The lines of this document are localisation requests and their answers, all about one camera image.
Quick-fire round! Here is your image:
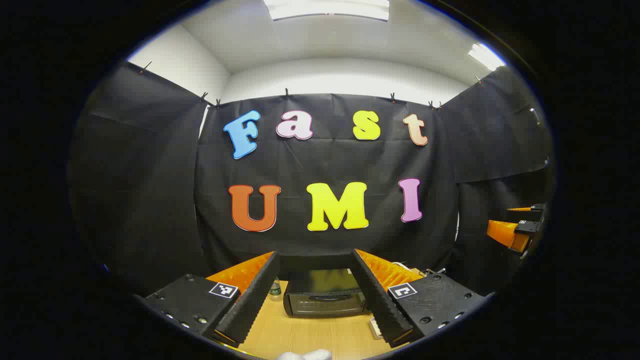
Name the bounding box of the black backdrop cloth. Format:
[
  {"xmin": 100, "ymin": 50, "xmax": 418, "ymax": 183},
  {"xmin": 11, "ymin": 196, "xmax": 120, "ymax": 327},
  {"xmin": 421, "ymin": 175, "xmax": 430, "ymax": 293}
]
[{"xmin": 70, "ymin": 62, "xmax": 556, "ymax": 301}]

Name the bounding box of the black electric oven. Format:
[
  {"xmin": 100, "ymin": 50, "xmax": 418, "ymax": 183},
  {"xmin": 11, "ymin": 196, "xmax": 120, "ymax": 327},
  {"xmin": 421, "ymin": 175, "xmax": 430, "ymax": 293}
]
[{"xmin": 283, "ymin": 268, "xmax": 373, "ymax": 319}]

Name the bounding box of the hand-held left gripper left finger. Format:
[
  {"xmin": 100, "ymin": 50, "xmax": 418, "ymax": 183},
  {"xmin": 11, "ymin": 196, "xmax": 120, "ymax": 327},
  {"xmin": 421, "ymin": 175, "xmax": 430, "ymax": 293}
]
[{"xmin": 144, "ymin": 251, "xmax": 281, "ymax": 347}]

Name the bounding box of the ceiling light panel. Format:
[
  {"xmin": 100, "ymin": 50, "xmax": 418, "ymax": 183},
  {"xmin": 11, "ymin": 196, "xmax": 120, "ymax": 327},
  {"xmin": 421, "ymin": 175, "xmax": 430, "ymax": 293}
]
[
  {"xmin": 468, "ymin": 43, "xmax": 507, "ymax": 72},
  {"xmin": 263, "ymin": 0, "xmax": 391, "ymax": 22}
]

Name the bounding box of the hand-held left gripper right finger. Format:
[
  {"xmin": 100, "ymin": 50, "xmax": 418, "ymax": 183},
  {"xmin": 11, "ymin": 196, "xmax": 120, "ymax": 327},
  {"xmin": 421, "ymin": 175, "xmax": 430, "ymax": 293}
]
[{"xmin": 351, "ymin": 248, "xmax": 487, "ymax": 349}]

